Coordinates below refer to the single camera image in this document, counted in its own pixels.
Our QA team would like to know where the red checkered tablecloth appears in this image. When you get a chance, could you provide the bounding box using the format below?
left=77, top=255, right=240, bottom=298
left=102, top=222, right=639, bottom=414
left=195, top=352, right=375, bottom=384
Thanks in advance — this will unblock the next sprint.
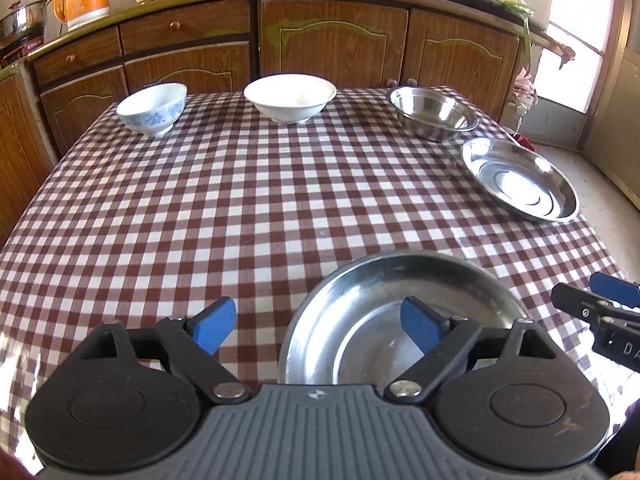
left=0, top=87, right=640, bottom=471

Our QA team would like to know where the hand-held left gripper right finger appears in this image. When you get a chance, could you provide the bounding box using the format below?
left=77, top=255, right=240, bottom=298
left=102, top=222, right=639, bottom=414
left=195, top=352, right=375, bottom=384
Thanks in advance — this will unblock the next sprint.
left=384, top=296, right=556, bottom=406

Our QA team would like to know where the wide white ceramic bowl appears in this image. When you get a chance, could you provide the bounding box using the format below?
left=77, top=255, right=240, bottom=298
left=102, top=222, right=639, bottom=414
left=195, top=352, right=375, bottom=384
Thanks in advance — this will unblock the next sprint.
left=243, top=74, right=337, bottom=124

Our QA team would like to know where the small steel plate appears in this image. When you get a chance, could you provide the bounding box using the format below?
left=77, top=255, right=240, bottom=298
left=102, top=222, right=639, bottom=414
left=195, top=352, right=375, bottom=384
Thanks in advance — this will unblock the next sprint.
left=460, top=137, right=580, bottom=223

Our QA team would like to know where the blue patterned white bowl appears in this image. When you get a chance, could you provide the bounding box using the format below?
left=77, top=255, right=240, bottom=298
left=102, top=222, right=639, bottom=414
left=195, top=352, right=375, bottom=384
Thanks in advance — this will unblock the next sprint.
left=116, top=82, right=188, bottom=137

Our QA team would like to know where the bright window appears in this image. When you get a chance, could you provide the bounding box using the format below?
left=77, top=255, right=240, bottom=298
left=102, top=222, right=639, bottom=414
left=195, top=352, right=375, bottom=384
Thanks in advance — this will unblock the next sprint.
left=547, top=0, right=621, bottom=113

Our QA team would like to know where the red black induction cooker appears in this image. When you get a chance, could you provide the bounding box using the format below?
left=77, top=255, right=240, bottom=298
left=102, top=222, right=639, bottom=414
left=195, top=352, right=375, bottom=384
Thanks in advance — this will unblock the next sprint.
left=0, top=35, right=46, bottom=63

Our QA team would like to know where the lidded steel pot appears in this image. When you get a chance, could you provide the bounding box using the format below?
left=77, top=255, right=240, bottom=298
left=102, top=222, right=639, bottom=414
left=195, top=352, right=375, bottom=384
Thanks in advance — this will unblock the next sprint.
left=0, top=0, right=55, bottom=43

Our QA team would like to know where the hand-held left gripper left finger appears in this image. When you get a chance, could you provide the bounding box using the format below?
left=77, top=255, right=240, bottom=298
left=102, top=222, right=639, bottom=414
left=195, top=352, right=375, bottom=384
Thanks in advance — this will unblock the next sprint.
left=80, top=296, right=253, bottom=406

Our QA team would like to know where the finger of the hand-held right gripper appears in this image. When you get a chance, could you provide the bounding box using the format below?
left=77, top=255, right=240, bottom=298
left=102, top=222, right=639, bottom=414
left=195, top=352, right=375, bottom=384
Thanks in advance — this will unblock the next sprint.
left=551, top=282, right=640, bottom=331
left=589, top=272, right=640, bottom=309

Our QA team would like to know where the wooden drawer cabinet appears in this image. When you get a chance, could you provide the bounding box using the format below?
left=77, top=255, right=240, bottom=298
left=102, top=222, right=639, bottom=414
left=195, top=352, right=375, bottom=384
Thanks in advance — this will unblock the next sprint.
left=27, top=0, right=258, bottom=156

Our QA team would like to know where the pink cloth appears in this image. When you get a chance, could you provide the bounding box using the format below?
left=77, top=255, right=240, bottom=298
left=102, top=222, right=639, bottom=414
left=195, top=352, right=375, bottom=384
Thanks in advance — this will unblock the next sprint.
left=511, top=67, right=538, bottom=116

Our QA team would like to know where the green onion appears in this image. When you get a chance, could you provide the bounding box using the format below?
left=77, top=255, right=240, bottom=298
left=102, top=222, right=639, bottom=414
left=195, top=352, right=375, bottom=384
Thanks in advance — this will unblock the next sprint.
left=492, top=0, right=536, bottom=61

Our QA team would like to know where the deep steel bowl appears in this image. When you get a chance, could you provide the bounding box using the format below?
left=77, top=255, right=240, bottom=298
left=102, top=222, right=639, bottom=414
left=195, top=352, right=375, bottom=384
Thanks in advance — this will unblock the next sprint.
left=389, top=86, right=479, bottom=142

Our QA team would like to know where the large steel plate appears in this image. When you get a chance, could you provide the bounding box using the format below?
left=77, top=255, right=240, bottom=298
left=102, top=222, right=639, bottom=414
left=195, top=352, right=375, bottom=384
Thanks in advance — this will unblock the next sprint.
left=278, top=251, right=532, bottom=386

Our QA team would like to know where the wooden corner cabinet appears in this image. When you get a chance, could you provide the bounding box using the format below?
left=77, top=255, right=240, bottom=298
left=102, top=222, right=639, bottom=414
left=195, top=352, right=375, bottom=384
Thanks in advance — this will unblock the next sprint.
left=0, top=62, right=56, bottom=248

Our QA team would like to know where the wooden double door cabinet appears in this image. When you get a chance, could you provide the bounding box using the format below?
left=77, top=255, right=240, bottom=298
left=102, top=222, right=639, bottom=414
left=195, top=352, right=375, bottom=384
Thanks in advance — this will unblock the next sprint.
left=255, top=0, right=551, bottom=123

